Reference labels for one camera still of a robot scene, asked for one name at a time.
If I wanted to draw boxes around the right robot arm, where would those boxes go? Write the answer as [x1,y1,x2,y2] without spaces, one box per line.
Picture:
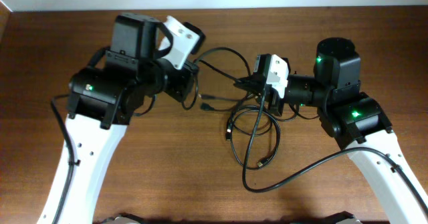
[235,37,427,223]

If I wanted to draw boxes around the camera black cable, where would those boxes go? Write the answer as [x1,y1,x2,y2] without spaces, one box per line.
[49,94,80,224]
[241,86,428,215]

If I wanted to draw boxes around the right camera black cable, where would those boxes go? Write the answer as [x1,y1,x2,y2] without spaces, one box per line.
[241,86,428,215]

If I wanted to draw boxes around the left camera black cable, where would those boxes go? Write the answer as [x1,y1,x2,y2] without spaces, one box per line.
[49,94,80,224]

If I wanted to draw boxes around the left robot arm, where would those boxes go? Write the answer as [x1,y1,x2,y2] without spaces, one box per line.
[39,13,205,223]

